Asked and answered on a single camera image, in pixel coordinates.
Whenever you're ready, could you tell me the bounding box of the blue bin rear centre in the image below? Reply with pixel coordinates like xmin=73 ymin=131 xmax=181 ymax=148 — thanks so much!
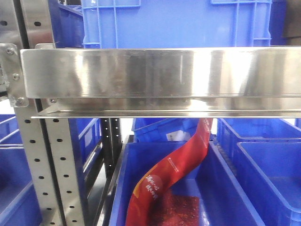
xmin=132 ymin=118 xmax=199 ymax=143

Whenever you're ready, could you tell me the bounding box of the blue bin right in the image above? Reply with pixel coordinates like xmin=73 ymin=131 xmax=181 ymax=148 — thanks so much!
xmin=216 ymin=118 xmax=301 ymax=226

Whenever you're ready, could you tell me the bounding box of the blue bin left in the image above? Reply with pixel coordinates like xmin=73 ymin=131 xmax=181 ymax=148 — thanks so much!
xmin=0 ymin=114 xmax=42 ymax=226

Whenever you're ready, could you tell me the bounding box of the stainless steel shelf beam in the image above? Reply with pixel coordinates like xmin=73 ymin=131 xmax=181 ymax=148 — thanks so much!
xmin=21 ymin=47 xmax=301 ymax=118

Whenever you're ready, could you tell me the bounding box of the red printed bag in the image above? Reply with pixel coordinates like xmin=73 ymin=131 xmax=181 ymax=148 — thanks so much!
xmin=125 ymin=118 xmax=213 ymax=226

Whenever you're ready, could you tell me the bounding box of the blue crate upper shelf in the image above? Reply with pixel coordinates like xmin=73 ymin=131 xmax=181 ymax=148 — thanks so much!
xmin=81 ymin=0 xmax=272 ymax=48

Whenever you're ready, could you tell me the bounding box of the red mesh packet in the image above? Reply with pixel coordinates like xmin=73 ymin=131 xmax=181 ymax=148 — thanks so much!
xmin=148 ymin=190 xmax=199 ymax=226

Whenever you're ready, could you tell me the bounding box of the black perforated rear post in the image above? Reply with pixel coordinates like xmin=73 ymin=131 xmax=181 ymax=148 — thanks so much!
xmin=101 ymin=118 xmax=122 ymax=178

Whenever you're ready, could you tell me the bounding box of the blue bin behind post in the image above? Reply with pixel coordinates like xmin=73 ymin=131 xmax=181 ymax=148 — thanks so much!
xmin=69 ymin=118 xmax=102 ymax=189

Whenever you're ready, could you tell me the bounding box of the perforated steel upright post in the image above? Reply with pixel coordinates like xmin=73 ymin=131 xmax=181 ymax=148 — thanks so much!
xmin=15 ymin=0 xmax=88 ymax=226

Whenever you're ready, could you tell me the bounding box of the steel corner bracket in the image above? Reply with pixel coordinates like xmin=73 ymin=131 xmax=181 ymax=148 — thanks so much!
xmin=0 ymin=43 xmax=29 ymax=107

